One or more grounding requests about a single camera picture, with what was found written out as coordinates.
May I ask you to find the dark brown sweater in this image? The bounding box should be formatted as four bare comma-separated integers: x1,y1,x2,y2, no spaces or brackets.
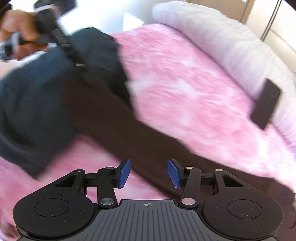
61,65,296,239

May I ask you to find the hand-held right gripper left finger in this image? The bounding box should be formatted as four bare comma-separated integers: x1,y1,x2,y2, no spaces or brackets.
52,159,130,209

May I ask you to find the person's left hand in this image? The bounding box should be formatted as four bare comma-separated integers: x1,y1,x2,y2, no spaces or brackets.
0,10,48,60

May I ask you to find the pink rose-pattern blanket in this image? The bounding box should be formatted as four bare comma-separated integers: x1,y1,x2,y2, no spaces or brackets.
0,23,296,241

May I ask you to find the teal folded garment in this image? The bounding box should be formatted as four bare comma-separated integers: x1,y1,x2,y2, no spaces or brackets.
0,50,80,180

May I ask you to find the white striped quilt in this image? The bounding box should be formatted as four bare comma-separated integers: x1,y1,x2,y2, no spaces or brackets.
151,0,296,149

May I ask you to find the dark green garment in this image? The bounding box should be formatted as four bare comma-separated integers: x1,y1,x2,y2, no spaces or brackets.
67,27,133,112

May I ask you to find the black smartphone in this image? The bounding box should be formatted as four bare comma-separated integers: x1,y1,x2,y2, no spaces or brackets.
251,78,282,130

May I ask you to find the brown wooden door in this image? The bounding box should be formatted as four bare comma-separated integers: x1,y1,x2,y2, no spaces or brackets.
187,0,253,24

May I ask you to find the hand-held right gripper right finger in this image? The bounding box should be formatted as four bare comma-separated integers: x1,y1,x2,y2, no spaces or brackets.
168,159,247,207

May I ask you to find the cream wardrobe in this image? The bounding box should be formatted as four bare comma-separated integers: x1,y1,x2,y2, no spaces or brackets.
245,0,296,77

